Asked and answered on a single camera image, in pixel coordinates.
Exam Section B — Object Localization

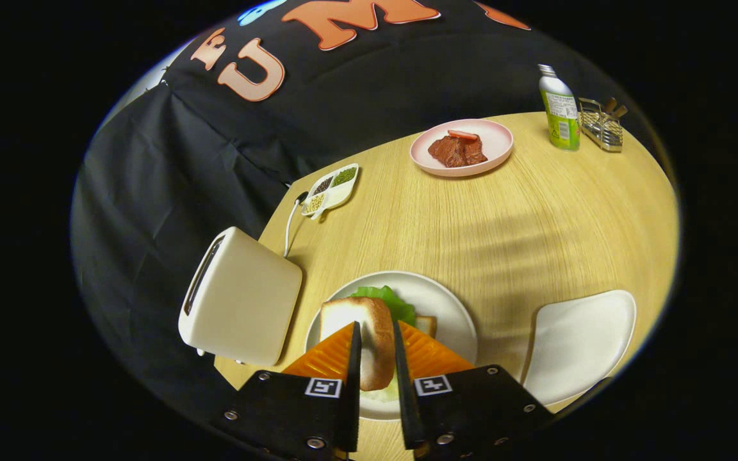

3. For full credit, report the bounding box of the black backdrop cloth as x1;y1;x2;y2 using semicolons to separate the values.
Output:
71;0;664;410

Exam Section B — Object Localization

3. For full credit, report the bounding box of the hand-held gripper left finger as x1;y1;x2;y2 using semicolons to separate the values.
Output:
215;321;363;461

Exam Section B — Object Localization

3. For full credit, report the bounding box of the green labelled bottle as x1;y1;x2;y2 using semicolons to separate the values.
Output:
538;64;581;152

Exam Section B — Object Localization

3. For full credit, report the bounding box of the pink plate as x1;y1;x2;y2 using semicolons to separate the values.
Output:
409;119;514;178

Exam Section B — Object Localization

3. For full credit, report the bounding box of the metal wire holder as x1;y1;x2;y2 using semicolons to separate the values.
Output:
578;97;629;153

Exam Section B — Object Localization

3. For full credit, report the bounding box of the squarish white plate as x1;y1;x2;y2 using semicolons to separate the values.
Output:
521;289;637;407

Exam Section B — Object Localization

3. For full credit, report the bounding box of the round white plate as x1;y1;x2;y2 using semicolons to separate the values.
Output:
305;271;479;421

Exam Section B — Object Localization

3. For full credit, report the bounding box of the green lettuce leaf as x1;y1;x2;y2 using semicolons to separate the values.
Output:
350;286;417;327

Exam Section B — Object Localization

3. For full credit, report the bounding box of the white power cable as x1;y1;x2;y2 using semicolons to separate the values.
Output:
283;192;309;258

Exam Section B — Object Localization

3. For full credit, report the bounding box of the white divided spice dish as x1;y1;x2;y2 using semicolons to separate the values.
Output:
300;163;360;222

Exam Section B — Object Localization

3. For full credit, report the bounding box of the white toaster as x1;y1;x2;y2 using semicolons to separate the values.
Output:
178;226;304;367

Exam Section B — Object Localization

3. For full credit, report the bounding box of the brown meat piece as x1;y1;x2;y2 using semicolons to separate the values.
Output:
427;134;489;168

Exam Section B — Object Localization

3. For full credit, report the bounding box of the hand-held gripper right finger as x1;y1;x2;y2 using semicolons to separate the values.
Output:
393;320;555;461

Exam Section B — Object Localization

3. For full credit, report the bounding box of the toasted bread slice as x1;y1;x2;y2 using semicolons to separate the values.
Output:
320;296;396;392

